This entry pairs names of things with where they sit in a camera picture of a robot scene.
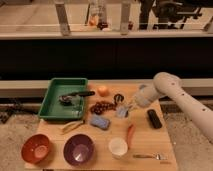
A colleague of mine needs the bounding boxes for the orange red bowl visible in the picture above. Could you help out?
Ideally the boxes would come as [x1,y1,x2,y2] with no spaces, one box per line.
[21,134,51,164]

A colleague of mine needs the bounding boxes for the orange fruit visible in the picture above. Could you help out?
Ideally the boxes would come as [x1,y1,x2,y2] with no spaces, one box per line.
[97,86,109,97]

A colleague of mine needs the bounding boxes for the light blue towel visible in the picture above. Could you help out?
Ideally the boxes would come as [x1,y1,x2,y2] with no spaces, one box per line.
[116,105,129,118]

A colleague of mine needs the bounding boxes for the silver spoon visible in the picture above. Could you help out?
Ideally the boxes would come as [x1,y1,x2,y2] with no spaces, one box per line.
[133,154,167,160]

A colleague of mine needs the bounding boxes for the purple bowl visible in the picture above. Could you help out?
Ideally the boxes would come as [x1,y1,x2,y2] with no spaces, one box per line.
[63,134,95,166]

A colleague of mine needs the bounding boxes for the yellow banana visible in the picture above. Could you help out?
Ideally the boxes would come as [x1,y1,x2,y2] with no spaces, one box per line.
[61,120,85,134]

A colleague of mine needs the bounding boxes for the dark red grape bunch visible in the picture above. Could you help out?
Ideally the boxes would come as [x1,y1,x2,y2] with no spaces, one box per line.
[90,101,116,115]

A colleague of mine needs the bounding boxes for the green plastic tray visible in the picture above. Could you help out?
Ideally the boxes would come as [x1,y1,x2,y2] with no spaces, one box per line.
[39,78,88,121]

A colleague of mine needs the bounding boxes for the white cup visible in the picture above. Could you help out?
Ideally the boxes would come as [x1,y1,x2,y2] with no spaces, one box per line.
[108,137,128,158]

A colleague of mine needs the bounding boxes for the black remote block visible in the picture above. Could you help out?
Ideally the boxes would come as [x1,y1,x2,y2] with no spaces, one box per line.
[147,109,162,129]

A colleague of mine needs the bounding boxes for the orange carrot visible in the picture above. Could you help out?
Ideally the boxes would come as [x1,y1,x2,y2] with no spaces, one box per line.
[126,124,135,149]

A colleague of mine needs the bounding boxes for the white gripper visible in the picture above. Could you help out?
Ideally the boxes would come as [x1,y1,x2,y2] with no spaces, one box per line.
[128,84,161,110]

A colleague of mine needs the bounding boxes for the blue sponge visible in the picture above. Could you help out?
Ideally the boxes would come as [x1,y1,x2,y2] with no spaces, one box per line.
[90,114,110,130]

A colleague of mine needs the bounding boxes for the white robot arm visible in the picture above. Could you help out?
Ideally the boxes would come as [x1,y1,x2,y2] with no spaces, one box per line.
[129,72,213,143]

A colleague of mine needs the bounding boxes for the black handled can opener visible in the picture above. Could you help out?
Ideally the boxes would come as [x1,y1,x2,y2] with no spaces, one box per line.
[59,91,95,106]

